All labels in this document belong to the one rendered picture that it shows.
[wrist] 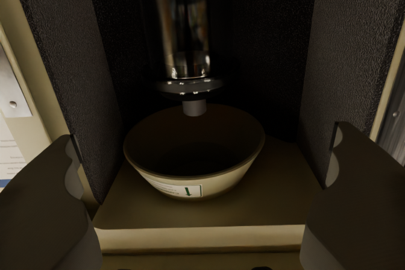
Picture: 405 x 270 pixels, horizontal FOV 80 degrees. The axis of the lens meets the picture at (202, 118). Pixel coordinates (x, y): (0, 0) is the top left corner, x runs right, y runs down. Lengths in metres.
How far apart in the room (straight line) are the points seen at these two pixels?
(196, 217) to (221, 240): 0.04
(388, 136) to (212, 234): 0.18
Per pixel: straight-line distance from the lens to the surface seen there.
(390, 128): 0.24
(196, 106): 0.27
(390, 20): 0.21
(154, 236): 0.29
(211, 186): 0.26
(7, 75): 0.23
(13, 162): 0.98
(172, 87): 0.23
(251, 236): 0.29
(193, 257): 0.30
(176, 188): 0.26
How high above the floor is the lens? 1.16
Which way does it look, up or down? 28 degrees up
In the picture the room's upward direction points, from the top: 176 degrees clockwise
